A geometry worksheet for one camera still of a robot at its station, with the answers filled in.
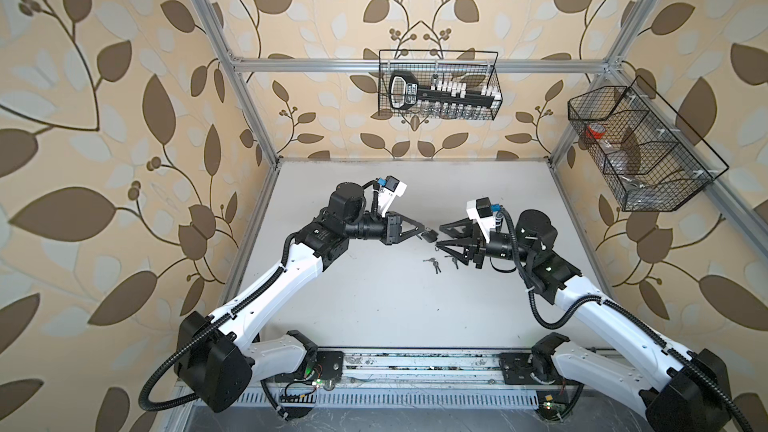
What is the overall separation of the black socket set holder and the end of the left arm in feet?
1.26

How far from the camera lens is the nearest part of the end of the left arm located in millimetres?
615

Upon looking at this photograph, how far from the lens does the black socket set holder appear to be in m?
0.83
